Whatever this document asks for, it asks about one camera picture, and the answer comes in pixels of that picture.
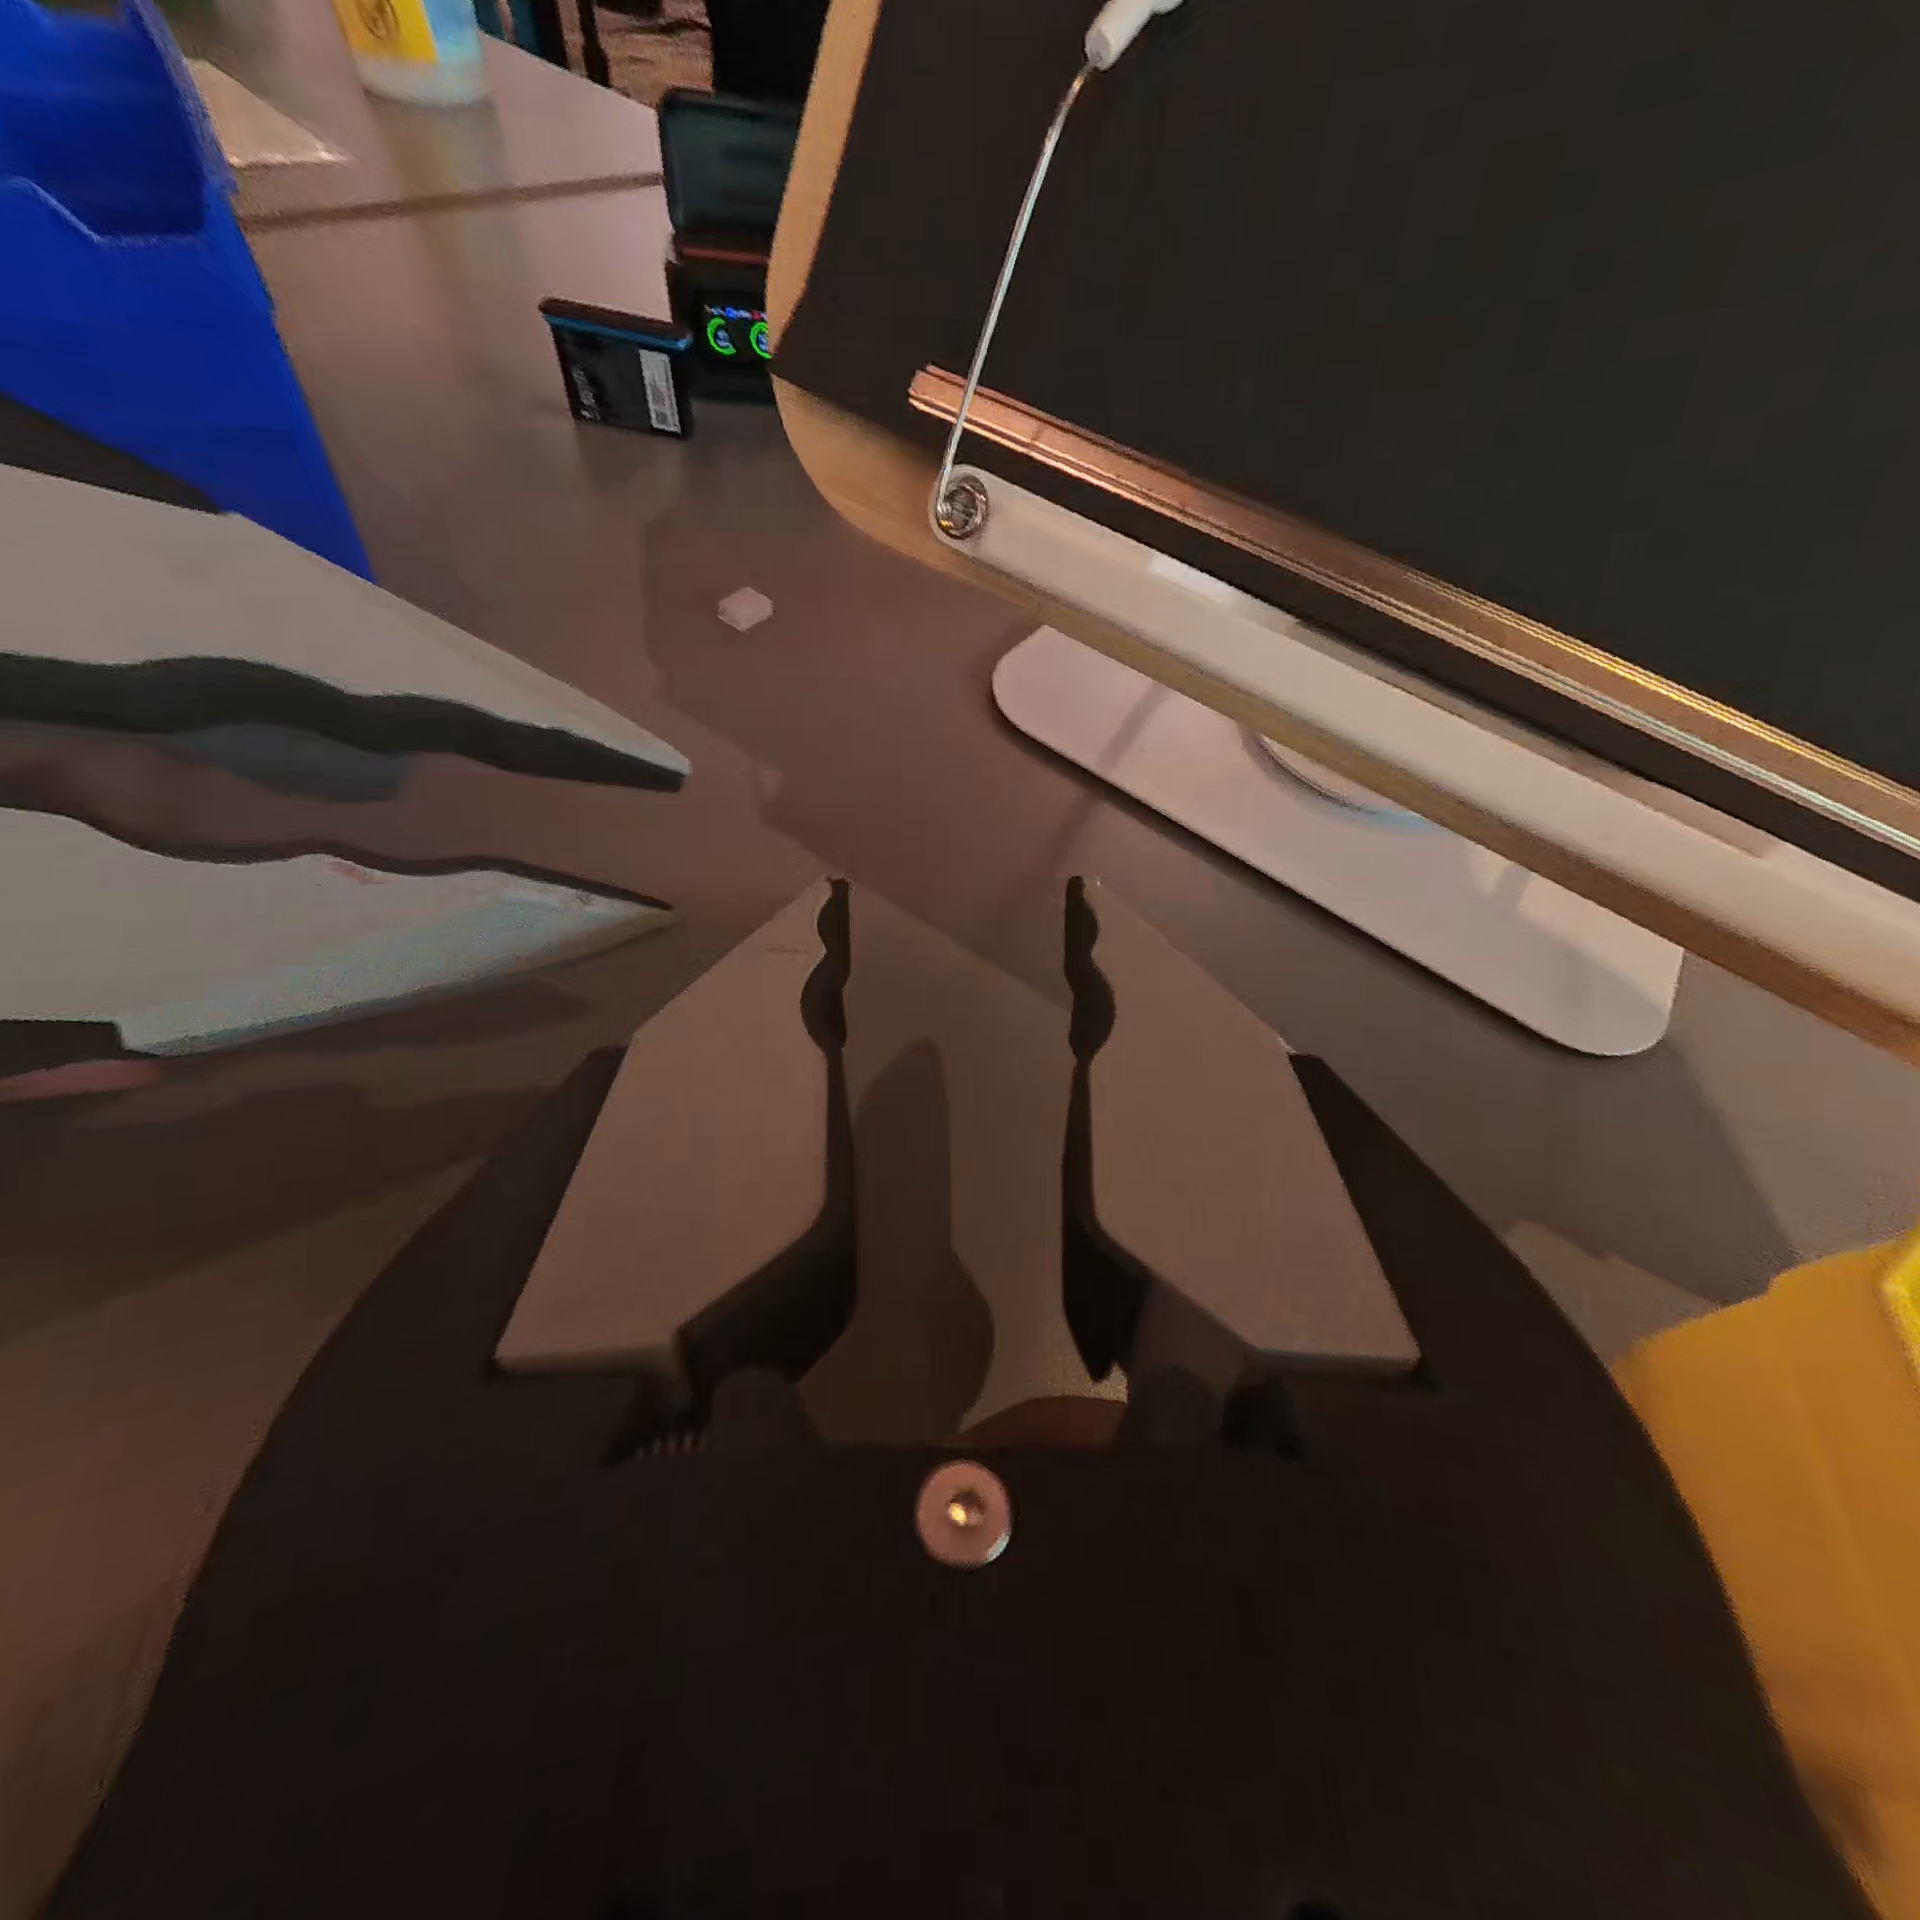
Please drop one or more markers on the disinfecting wipes canister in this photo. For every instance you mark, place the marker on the disinfecting wipes canister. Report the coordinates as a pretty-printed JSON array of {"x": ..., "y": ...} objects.
[{"x": 412, "y": 45}]

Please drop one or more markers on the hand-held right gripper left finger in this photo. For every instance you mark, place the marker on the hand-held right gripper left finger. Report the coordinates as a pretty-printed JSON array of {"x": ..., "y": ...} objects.
[{"x": 676, "y": 1185}]

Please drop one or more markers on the printed paper sheet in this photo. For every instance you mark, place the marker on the printed paper sheet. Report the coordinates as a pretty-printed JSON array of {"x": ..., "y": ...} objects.
[{"x": 270, "y": 130}]

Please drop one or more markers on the black battery charger case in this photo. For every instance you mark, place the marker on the black battery charger case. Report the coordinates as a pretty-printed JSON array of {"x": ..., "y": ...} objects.
[{"x": 728, "y": 181}]

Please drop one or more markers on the small white plastic piece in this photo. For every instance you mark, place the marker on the small white plastic piece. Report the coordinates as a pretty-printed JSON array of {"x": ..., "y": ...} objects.
[{"x": 743, "y": 610}]

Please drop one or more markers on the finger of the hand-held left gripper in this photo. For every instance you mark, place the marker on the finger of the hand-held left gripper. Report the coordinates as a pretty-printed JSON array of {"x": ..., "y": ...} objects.
[
  {"x": 195, "y": 599},
  {"x": 226, "y": 945}
]

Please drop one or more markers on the yellow plastic bin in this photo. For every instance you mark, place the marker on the yellow plastic bin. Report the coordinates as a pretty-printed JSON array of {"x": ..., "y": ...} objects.
[{"x": 1786, "y": 1500}]

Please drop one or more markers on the black wooden book stand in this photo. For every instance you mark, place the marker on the black wooden book stand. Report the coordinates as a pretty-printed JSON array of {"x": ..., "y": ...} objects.
[{"x": 1424, "y": 271}]

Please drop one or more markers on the blue plastic bin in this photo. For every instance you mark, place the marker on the blue plastic bin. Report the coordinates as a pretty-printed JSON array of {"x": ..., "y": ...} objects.
[{"x": 136, "y": 331}]

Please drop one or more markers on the black camera battery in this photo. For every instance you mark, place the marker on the black camera battery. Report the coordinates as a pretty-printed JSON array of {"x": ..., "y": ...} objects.
[{"x": 622, "y": 375}]

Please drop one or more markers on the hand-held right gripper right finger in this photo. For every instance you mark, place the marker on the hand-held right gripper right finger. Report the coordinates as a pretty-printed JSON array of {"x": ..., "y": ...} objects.
[{"x": 1245, "y": 1202}]

